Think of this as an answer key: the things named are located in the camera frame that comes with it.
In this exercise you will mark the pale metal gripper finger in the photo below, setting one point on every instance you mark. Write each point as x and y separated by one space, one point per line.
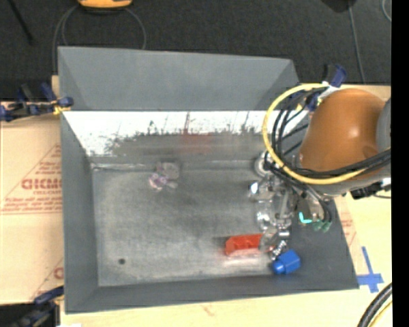
282 233
280 249

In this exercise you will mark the blue toy block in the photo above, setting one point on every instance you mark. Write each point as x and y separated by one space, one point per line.
287 262

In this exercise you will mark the clear plastic bottle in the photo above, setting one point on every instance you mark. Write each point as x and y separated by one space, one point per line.
263 216

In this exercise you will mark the red flat block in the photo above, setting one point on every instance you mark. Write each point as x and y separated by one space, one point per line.
242 244

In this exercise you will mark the clear purple glass thing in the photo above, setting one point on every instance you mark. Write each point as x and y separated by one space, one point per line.
163 177

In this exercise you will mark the grey metal bin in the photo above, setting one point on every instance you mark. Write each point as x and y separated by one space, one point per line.
156 223

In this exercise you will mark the brown cardboard board red print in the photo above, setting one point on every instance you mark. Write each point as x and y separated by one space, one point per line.
27 216

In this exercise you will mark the black cylinder on white bracket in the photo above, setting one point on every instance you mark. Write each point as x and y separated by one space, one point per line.
363 192

